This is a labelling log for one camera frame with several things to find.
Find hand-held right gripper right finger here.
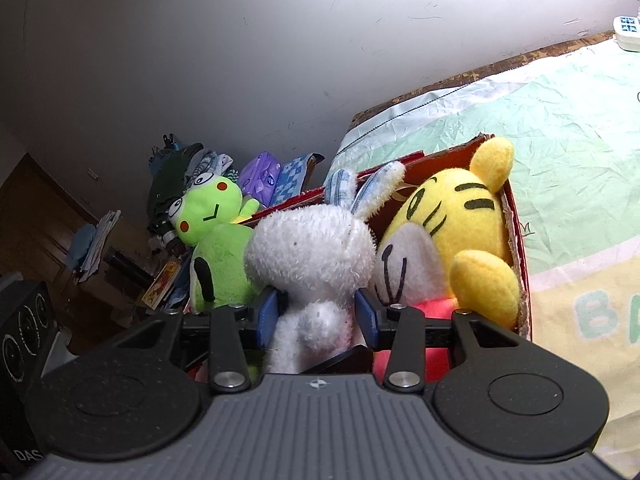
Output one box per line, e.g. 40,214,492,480
354,289,522,394

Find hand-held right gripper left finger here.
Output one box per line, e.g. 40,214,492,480
114,287,281,395

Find white rabbit plush toy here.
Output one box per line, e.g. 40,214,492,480
244,160,407,376

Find green frog plush toy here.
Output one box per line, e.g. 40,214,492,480
167,172,264,314

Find yellow tiger plush toy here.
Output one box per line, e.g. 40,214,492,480
372,136,524,332

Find red cardboard box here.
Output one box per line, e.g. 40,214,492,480
185,134,535,376

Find wooden desk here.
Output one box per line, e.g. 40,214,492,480
75,215,167,332

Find light blue cloth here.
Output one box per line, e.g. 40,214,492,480
65,223,96,272

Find yellow picture book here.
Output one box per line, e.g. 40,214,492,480
141,260,182,311

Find wooden door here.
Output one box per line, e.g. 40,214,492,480
0,152,97,282

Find striped garment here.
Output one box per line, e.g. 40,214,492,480
154,219,187,257

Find white papers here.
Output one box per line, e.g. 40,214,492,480
80,210,122,282

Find purple tissue pack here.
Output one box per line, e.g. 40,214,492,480
237,151,284,209

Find blue checkered cloth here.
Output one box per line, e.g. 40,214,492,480
270,152,326,206

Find pile of folded clothes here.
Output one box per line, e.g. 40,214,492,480
146,142,206,222

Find light green printed bed mat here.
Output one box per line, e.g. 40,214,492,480
330,35,640,476

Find brown patterned mattress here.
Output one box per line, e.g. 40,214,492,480
350,30,619,129

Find white power strip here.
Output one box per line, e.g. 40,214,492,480
613,14,640,54

